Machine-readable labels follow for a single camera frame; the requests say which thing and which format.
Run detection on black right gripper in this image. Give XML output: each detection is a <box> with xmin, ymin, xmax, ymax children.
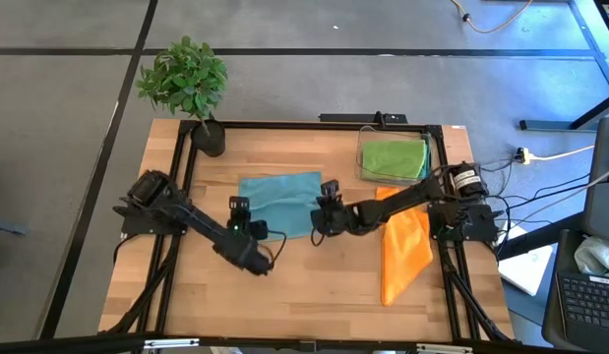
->
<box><xmin>309</xmin><ymin>179</ymin><xmax>359</xmax><ymax>237</ymax></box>

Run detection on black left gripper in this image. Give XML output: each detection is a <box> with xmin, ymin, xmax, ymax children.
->
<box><xmin>223</xmin><ymin>196</ymin><xmax>259</xmax><ymax>260</ymax></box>

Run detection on light blue microfiber towel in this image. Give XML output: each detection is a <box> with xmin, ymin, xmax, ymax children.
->
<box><xmin>237</xmin><ymin>170</ymin><xmax>335</xmax><ymax>242</ymax></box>

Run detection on green microfiber towel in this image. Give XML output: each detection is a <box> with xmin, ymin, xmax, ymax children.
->
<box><xmin>361</xmin><ymin>140</ymin><xmax>428</xmax><ymax>182</ymax></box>

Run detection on orange microfiber towel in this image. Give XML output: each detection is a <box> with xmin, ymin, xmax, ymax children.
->
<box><xmin>375</xmin><ymin>186</ymin><xmax>434</xmax><ymax>308</ymax></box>

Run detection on clear plastic bin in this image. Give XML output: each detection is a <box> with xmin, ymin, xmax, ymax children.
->
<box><xmin>354</xmin><ymin>125</ymin><xmax>433</xmax><ymax>187</ymax></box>

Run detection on black flat floor bar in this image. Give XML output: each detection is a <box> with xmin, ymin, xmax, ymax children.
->
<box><xmin>318</xmin><ymin>111</ymin><xmax>409</xmax><ymax>125</ymax></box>

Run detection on green plant in black pot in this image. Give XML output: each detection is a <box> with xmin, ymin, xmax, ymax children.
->
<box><xmin>135</xmin><ymin>34</ymin><xmax>230</xmax><ymax>158</ymax></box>

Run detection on crumpled pale plastic bag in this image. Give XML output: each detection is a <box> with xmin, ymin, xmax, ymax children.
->
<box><xmin>573</xmin><ymin>235</ymin><xmax>609</xmax><ymax>279</ymax></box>

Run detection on black laptop computer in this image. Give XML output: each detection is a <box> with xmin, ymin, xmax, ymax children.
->
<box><xmin>542</xmin><ymin>116</ymin><xmax>609</xmax><ymax>353</ymax></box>

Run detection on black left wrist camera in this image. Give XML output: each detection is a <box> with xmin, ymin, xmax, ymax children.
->
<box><xmin>248</xmin><ymin>219</ymin><xmax>271</xmax><ymax>242</ymax></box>

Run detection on black aluminium table frame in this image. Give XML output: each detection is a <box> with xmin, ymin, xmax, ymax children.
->
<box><xmin>97</xmin><ymin>119</ymin><xmax>519</xmax><ymax>354</ymax></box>

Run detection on silver metal bracket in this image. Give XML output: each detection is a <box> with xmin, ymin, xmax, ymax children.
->
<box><xmin>414</xmin><ymin>342</ymin><xmax>474</xmax><ymax>354</ymax></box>
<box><xmin>143</xmin><ymin>337</ymin><xmax>201</xmax><ymax>351</ymax></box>

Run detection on black desk frame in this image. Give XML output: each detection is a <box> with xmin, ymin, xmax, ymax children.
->
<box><xmin>518</xmin><ymin>0</ymin><xmax>609</xmax><ymax>132</ymax></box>

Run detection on yellow floor cable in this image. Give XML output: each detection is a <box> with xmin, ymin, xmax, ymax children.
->
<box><xmin>449</xmin><ymin>0</ymin><xmax>535</xmax><ymax>35</ymax></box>

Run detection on white power cable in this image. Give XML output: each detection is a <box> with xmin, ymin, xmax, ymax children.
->
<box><xmin>527</xmin><ymin>145</ymin><xmax>596</xmax><ymax>162</ymax></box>

